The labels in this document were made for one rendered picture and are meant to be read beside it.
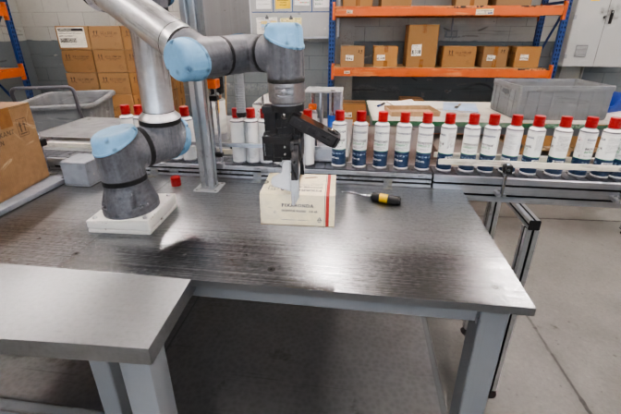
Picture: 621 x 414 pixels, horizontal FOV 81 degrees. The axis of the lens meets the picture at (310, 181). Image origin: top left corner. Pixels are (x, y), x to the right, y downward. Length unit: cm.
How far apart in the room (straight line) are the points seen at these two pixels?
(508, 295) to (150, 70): 101
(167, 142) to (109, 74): 391
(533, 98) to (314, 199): 219
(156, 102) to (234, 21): 35
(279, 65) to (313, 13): 488
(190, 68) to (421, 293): 63
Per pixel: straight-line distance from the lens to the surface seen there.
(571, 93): 291
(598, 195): 156
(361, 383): 145
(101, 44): 500
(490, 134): 138
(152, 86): 110
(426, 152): 134
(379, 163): 133
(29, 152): 157
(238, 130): 137
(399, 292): 83
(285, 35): 73
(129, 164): 108
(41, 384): 171
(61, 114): 359
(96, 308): 89
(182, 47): 70
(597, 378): 211
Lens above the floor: 134
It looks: 22 degrees down
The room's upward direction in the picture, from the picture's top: straight up
